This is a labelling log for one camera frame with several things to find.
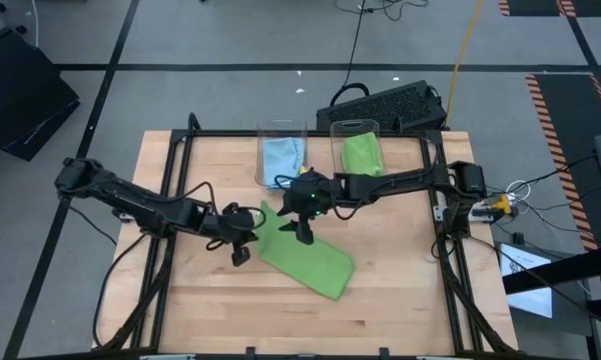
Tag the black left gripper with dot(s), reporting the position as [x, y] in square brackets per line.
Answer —
[237, 222]

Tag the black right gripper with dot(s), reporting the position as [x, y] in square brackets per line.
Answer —
[310, 195]

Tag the green microfiber towel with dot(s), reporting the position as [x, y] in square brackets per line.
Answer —
[362, 155]
[305, 257]

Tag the light blue microfiber towel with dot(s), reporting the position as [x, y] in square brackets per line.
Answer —
[282, 160]

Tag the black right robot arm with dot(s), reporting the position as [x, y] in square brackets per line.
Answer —
[405, 182]

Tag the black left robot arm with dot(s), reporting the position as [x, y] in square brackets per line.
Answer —
[130, 197]

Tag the clear plastic bin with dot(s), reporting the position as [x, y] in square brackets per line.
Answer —
[337, 135]
[261, 150]

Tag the black perforated computer tower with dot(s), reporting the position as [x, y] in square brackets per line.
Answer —
[380, 107]

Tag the silver aluminium extrusion bar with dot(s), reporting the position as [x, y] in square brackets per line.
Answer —
[445, 357]
[167, 357]

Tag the black floor platform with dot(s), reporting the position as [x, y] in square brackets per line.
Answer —
[20, 95]

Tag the black metal beam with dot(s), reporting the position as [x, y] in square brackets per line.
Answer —
[555, 272]

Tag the black hazard striped mat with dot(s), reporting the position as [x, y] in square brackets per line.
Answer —
[570, 140]
[535, 6]

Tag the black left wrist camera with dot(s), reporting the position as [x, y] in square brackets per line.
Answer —
[240, 256]

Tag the black metal table frame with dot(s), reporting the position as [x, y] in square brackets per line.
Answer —
[215, 133]

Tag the small black edge bracket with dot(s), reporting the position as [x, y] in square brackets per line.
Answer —
[384, 352]
[250, 352]

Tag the white arm base bracket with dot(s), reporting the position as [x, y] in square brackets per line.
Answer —
[440, 214]

